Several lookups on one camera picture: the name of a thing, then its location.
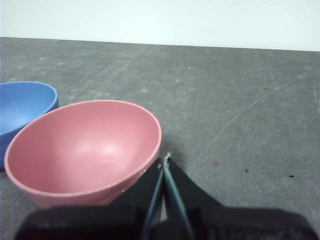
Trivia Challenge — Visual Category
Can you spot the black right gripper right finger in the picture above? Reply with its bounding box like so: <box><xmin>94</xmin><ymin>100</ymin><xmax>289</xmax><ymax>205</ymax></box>
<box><xmin>164</xmin><ymin>152</ymin><xmax>224</xmax><ymax>226</ymax></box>

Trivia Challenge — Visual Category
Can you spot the blue ribbed bowl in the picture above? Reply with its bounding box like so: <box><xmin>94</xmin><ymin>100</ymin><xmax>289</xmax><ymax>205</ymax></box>
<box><xmin>0</xmin><ymin>81</ymin><xmax>60</xmax><ymax>171</ymax></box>

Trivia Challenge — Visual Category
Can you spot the red ribbed bowl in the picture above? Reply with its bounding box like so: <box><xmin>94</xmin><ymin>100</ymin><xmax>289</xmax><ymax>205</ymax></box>
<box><xmin>4</xmin><ymin>99</ymin><xmax>163</xmax><ymax>210</ymax></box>

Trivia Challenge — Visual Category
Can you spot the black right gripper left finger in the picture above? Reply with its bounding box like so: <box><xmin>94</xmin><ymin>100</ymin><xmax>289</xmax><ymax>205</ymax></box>
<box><xmin>109</xmin><ymin>159</ymin><xmax>166</xmax><ymax>226</ymax></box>

